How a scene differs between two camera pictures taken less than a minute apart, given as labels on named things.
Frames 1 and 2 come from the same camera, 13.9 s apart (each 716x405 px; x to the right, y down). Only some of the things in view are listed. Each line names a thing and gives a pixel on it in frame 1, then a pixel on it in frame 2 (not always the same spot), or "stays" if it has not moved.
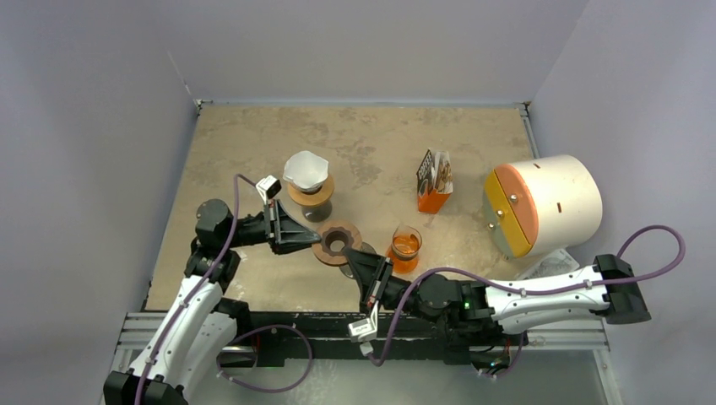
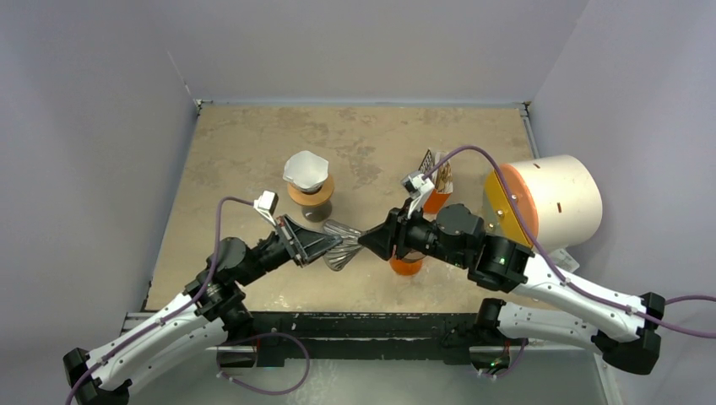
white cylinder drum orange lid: x=542 y=204 stays
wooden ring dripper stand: x=316 y=204 stays
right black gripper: x=378 y=282 → x=398 y=234
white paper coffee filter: x=306 y=170 stays
